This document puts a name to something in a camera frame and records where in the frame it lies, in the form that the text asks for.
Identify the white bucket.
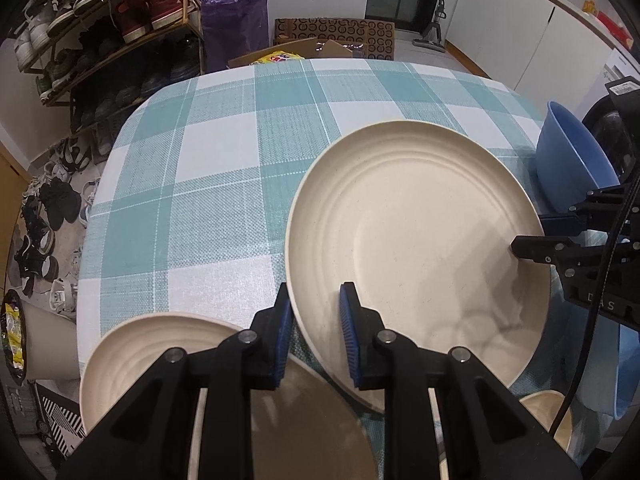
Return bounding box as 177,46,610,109
22,305,81,381

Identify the upright vacuum cleaner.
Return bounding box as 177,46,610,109
412,0,448,50

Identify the wooden shoe rack with shoes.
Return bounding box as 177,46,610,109
12,0,203,126

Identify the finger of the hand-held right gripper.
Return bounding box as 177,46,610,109
540,184,629,234
510,234,631,268

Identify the black white striped mat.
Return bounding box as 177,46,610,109
37,395,86,453

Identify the yellow green snack bag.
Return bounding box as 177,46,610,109
1,289,30,386

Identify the brown circle-patterned doormat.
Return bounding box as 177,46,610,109
274,18,396,61

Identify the wooden door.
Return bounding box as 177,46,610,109
0,140,32,261

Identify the yellow snack packet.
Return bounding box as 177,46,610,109
250,51,306,66

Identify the cream plate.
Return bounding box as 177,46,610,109
187,355,378,480
80,312,246,436
286,121,552,413
519,390,576,455

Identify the red package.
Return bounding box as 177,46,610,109
597,10,634,47

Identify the purple plastic bag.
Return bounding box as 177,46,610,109
196,0,271,73

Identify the pile of dark shoes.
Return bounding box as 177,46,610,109
12,135,116,316

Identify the white kitchen cabinet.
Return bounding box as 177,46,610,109
444,0,628,116

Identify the open cardboard box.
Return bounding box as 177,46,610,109
227,39,369,68

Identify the black cable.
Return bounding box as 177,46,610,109
547,175,636,438

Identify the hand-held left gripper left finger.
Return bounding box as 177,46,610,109
57,282,294,480

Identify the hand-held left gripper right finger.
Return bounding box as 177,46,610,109
339,282,583,480

